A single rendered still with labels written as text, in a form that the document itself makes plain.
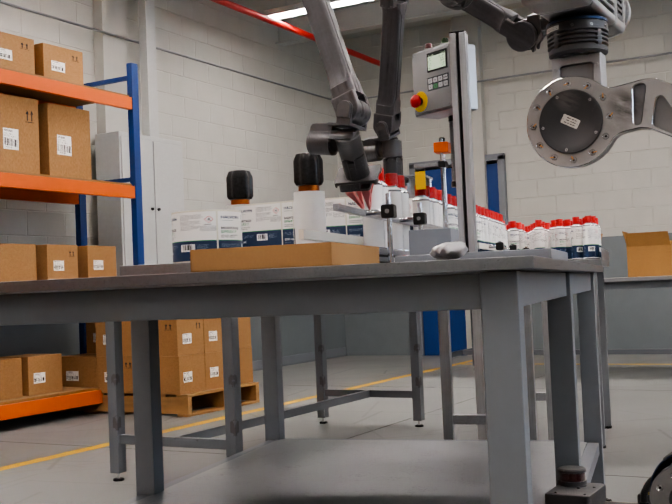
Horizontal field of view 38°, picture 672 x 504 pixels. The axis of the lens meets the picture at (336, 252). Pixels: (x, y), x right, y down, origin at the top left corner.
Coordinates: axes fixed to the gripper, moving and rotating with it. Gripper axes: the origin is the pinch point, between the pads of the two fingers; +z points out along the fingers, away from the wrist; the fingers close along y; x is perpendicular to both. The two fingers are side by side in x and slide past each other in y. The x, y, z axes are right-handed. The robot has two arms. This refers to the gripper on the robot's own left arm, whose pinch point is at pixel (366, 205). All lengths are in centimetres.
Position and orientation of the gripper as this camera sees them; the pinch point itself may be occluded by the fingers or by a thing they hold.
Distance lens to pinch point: 231.6
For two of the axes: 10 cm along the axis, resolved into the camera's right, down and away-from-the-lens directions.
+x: -2.1, 6.2, -7.5
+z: 2.4, 7.8, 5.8
